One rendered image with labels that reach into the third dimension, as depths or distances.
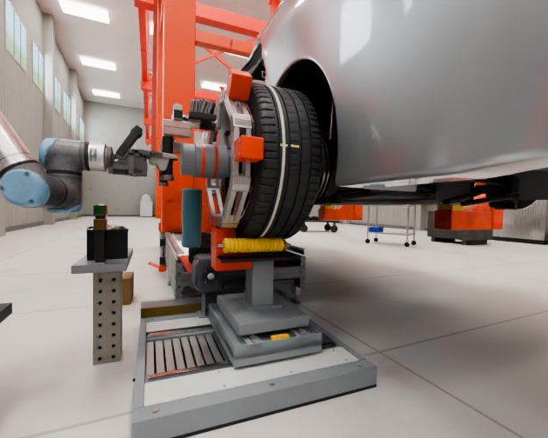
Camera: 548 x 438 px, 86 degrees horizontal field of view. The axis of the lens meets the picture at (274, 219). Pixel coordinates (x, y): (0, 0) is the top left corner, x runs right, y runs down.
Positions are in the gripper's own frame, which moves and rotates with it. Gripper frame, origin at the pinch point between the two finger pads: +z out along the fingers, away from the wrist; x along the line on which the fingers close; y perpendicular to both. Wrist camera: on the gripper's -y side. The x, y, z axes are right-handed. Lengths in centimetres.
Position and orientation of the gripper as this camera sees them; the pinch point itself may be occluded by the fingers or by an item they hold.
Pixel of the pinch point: (173, 156)
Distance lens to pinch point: 109.7
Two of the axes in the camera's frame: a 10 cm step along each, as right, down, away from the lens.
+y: -0.2, 10.0, 0.3
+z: 9.2, 0.1, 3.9
